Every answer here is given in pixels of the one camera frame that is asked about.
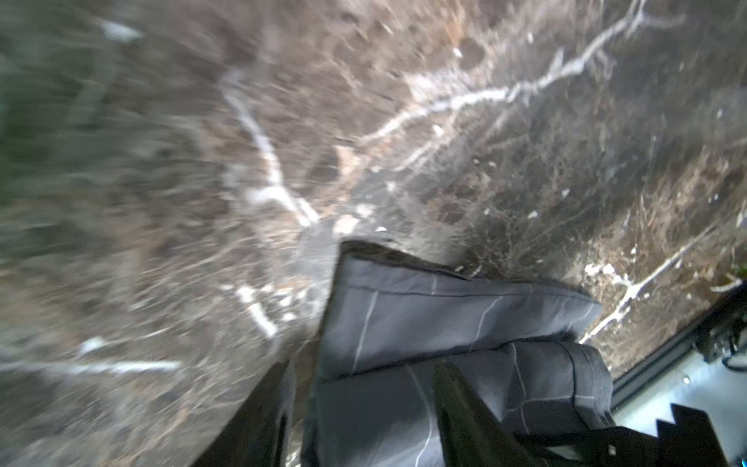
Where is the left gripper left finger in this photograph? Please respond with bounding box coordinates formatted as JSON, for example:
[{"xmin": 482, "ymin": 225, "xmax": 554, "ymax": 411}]
[{"xmin": 192, "ymin": 360, "xmax": 295, "ymax": 467}]

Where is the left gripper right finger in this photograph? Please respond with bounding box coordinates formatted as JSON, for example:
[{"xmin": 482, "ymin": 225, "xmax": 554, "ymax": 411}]
[{"xmin": 433, "ymin": 361, "xmax": 538, "ymax": 467}]

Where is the dark grey grid pillowcase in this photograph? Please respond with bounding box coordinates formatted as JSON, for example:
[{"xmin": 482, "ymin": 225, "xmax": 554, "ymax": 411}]
[{"xmin": 301, "ymin": 241, "xmax": 614, "ymax": 466}]

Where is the black front mounting rail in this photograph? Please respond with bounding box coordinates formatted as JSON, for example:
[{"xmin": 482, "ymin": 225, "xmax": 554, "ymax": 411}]
[{"xmin": 612, "ymin": 284, "xmax": 746, "ymax": 410}]

